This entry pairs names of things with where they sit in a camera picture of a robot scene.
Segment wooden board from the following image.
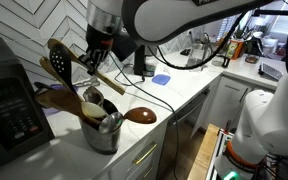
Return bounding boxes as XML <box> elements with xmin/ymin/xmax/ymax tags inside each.
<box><xmin>187</xmin><ymin>123</ymin><xmax>221</xmax><ymax>180</ymax></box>

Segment steel utensil holder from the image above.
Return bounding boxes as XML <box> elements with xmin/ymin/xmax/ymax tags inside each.
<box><xmin>79</xmin><ymin>98</ymin><xmax>122</xmax><ymax>155</ymax></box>

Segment steel faucet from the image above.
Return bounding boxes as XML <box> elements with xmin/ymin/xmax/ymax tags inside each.
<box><xmin>201</xmin><ymin>32</ymin><xmax>216</xmax><ymax>62</ymax></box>

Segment steel ladle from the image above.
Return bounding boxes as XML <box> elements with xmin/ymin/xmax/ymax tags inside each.
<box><xmin>99</xmin><ymin>111</ymin><xmax>126</xmax><ymax>134</ymax></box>

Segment dark wooden spatula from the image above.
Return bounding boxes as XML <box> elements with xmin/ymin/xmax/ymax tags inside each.
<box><xmin>35</xmin><ymin>89</ymin><xmax>102</xmax><ymax>129</ymax></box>

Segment dishwasher handle bar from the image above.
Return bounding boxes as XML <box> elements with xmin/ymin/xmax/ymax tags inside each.
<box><xmin>168</xmin><ymin>89</ymin><xmax>210</xmax><ymax>128</ymax></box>

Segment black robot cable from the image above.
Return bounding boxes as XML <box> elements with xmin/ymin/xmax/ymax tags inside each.
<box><xmin>147</xmin><ymin>12</ymin><xmax>249</xmax><ymax>71</ymax></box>

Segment black power cable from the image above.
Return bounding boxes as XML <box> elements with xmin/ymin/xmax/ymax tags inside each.
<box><xmin>107</xmin><ymin>52</ymin><xmax>180</xmax><ymax>180</ymax></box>

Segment white container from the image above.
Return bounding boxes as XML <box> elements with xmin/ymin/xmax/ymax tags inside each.
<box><xmin>262</xmin><ymin>36</ymin><xmax>280</xmax><ymax>57</ymax></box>

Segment gold drawer handle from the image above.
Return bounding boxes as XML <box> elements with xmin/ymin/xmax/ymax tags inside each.
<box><xmin>143</xmin><ymin>166</ymin><xmax>155</xmax><ymax>180</ymax></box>
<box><xmin>132</xmin><ymin>142</ymin><xmax>158</xmax><ymax>166</ymax></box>

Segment black countertop stand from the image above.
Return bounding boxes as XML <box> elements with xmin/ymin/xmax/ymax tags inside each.
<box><xmin>132</xmin><ymin>44</ymin><xmax>157</xmax><ymax>78</ymax></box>

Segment orange box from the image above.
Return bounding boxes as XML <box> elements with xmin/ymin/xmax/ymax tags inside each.
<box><xmin>224</xmin><ymin>39</ymin><xmax>245</xmax><ymax>61</ymax></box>

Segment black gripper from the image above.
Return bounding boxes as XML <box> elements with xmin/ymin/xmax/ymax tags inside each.
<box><xmin>78</xmin><ymin>25</ymin><xmax>115</xmax><ymax>76</ymax></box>

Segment dark cabinet door handle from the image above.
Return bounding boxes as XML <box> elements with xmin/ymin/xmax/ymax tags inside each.
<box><xmin>239</xmin><ymin>87</ymin><xmax>249</xmax><ymax>103</ymax></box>

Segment dark grey spoon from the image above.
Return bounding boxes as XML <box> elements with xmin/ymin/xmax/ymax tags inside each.
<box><xmin>33</xmin><ymin>81</ymin><xmax>56</xmax><ymax>98</ymax></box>

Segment long wooden cooking stick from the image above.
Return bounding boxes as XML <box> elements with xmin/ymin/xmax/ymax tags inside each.
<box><xmin>47</xmin><ymin>38</ymin><xmax>127</xmax><ymax>96</ymax></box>

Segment black metal grater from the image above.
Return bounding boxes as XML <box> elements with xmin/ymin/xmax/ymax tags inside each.
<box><xmin>258</xmin><ymin>62</ymin><xmax>284</xmax><ymax>82</ymax></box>

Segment black microwave oven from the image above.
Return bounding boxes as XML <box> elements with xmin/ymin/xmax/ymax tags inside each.
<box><xmin>0</xmin><ymin>34</ymin><xmax>56</xmax><ymax>176</ymax></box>

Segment metal robot stand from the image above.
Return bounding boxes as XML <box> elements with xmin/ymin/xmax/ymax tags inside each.
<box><xmin>205</xmin><ymin>128</ymin><xmax>238</xmax><ymax>180</ymax></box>

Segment pale wooden spoon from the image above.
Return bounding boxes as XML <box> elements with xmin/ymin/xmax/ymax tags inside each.
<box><xmin>81</xmin><ymin>100</ymin><xmax>109</xmax><ymax>119</ymax></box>

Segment steel tongs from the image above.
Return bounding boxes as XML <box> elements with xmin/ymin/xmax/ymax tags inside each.
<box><xmin>74</xmin><ymin>76</ymin><xmax>101</xmax><ymax>88</ymax></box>

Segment blue square lid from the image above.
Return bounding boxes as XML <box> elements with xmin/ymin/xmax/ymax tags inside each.
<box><xmin>151</xmin><ymin>73</ymin><xmax>172</xmax><ymax>86</ymax></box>

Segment light wooden spoon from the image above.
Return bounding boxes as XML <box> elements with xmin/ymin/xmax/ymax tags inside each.
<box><xmin>38</xmin><ymin>56</ymin><xmax>74</xmax><ymax>95</ymax></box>

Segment steel slotted spoon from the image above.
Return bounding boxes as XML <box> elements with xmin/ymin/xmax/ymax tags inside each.
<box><xmin>82</xmin><ymin>85</ymin><xmax>105</xmax><ymax>108</ymax></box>

